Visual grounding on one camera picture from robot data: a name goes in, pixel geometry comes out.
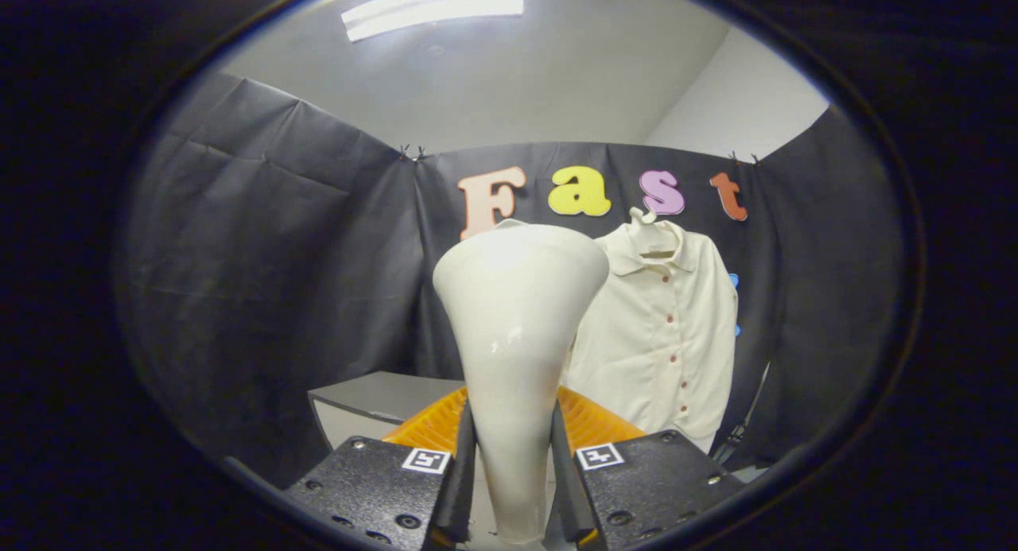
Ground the cream button-up shirt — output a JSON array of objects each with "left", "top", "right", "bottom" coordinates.
[{"left": 561, "top": 223, "right": 739, "bottom": 454}]

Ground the white garment steamer head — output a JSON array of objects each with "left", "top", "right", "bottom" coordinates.
[{"left": 432, "top": 221, "right": 612, "bottom": 545}]

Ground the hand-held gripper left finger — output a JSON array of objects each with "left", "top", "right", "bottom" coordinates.
[{"left": 285, "top": 386, "right": 478, "bottom": 551}]

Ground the ceiling light fixture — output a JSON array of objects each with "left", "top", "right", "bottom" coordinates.
[{"left": 342, "top": 0, "right": 527, "bottom": 43}]

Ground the grey cabinet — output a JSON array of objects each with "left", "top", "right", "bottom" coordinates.
[{"left": 308, "top": 371, "right": 470, "bottom": 456}]

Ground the black cable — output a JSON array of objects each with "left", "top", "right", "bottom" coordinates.
[{"left": 712, "top": 421, "right": 750, "bottom": 466}]

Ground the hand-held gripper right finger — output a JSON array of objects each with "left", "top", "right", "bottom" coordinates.
[{"left": 550, "top": 386, "right": 744, "bottom": 548}]

